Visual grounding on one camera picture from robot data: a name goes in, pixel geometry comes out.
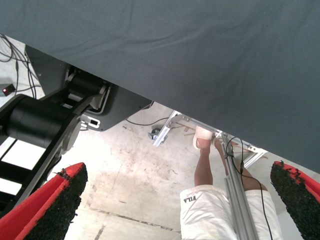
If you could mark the white sandal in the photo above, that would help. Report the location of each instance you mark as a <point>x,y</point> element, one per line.
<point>202,133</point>

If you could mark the white port bracket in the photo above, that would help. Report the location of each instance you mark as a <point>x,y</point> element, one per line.
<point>91,122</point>

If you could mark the short aluminium frame profile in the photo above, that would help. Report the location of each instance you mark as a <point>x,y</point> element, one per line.
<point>161,135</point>

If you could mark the small black box red light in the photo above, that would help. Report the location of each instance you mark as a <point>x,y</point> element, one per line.
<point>9,89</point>

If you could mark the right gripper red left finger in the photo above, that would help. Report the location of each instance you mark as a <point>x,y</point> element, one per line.
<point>37,212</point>

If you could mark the dark grey table cloth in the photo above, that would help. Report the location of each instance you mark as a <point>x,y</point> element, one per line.
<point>175,50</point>

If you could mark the pale aluminium frame profile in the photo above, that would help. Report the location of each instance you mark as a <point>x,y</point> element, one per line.
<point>253,156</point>

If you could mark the white shorts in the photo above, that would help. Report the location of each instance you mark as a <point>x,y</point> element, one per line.
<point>205,217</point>

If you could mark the long aluminium frame profile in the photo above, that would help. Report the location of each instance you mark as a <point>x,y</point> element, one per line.
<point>238,200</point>

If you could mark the person's bare leg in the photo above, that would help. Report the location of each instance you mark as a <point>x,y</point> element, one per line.
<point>203,167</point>
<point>252,181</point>

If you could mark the grey caster wheel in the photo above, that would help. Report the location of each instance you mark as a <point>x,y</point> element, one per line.
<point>156,132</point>

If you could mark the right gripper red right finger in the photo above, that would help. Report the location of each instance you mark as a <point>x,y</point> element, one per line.
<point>297,200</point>

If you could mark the dark grey base housing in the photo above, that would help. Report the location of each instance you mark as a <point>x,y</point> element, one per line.
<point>125,107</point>

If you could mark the black jointed frame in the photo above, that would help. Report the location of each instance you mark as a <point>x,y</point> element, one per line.
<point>37,120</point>

